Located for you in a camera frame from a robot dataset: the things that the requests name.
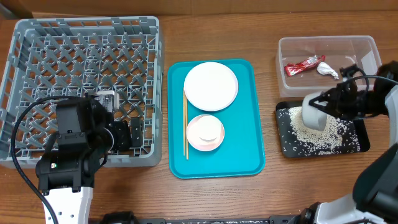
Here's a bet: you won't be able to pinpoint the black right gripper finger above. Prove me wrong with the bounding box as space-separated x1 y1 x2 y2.
308 89 341 105
312 104 341 118

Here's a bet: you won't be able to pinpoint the red snack wrapper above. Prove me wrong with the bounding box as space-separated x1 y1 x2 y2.
284 55 325 77

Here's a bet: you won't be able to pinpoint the black food waste tray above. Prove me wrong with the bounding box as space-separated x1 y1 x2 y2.
275 100 371 158

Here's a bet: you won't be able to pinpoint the white tissue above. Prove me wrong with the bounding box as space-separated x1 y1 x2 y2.
317 62 339 80

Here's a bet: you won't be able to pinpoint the white round plate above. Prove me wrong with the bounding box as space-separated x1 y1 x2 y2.
183 62 239 111

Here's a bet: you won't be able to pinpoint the clear plastic bin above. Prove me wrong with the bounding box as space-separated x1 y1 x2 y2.
275 35 382 98

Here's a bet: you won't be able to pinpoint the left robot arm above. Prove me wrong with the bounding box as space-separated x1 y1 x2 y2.
35 95 141 223

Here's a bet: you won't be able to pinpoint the grey bowl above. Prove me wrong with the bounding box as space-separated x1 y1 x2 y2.
302 91 328 131

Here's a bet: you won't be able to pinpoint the pink shallow bowl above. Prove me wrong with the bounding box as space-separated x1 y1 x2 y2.
187 114 225 152

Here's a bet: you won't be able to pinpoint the teal plastic tray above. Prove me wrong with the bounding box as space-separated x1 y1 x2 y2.
167 58 266 179

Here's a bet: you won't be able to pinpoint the grey dishwasher rack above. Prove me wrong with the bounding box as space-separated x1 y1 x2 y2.
1 16 164 169

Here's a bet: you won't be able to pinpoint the white rice grains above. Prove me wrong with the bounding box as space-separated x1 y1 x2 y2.
278 106 361 156

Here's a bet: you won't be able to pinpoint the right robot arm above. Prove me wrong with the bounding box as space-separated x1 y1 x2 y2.
290 61 397 223

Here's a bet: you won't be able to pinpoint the white paper cup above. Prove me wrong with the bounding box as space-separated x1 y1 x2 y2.
197 115 221 141

